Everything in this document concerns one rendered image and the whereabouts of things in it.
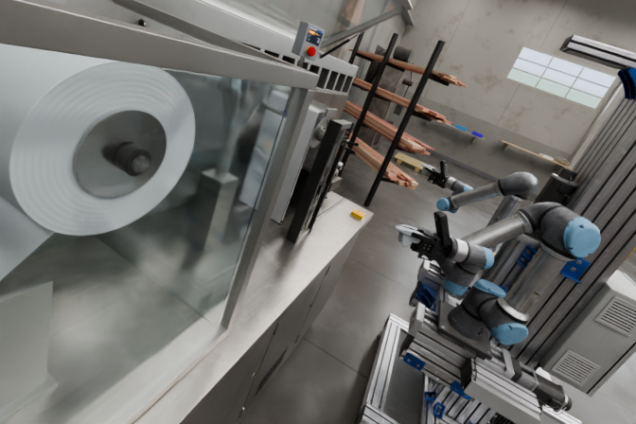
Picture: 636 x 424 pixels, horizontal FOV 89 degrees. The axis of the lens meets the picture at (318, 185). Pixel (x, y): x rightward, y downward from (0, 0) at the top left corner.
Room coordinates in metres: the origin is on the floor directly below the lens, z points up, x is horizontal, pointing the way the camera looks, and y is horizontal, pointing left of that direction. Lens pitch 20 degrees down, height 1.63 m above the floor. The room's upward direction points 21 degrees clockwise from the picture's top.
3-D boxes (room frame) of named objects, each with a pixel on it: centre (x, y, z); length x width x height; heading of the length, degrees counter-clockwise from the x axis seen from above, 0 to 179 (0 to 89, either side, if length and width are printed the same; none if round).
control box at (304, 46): (1.13, 0.19, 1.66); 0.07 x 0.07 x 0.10; 46
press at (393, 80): (8.34, -0.71, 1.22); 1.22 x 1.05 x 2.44; 165
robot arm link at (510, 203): (1.80, -1.03, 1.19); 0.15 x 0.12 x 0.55; 140
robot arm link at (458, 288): (1.05, -0.58, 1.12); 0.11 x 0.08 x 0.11; 11
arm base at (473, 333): (1.22, -0.82, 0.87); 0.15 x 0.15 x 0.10
